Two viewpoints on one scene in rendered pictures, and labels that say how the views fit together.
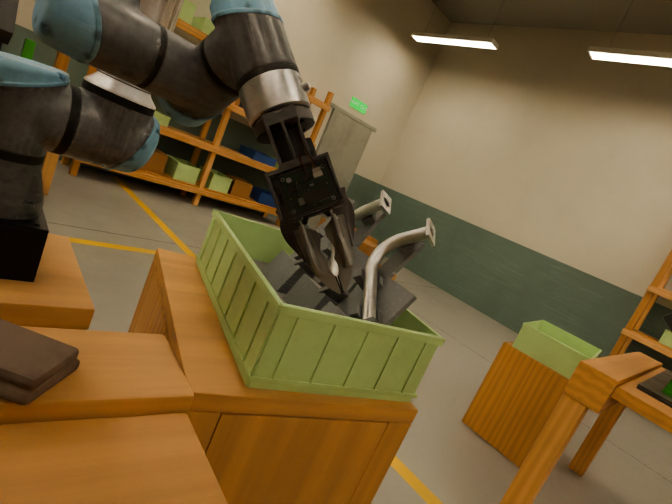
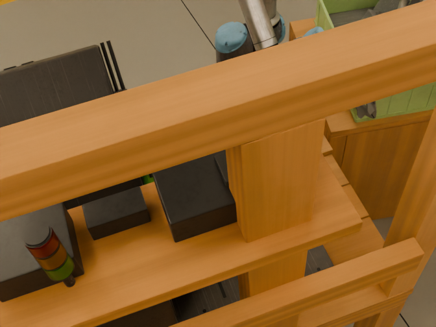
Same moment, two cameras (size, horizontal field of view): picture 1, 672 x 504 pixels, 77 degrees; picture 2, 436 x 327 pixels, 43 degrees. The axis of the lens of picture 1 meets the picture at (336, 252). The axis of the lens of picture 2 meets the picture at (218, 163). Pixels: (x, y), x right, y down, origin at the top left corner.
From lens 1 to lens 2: 1.50 m
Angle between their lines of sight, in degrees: 49
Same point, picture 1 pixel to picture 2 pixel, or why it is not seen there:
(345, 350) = (402, 98)
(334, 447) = (408, 134)
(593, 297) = not seen: outside the picture
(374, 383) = (425, 104)
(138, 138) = (278, 34)
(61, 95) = (247, 39)
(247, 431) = (361, 138)
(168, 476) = not seen: hidden behind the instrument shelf
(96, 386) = not seen: hidden behind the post
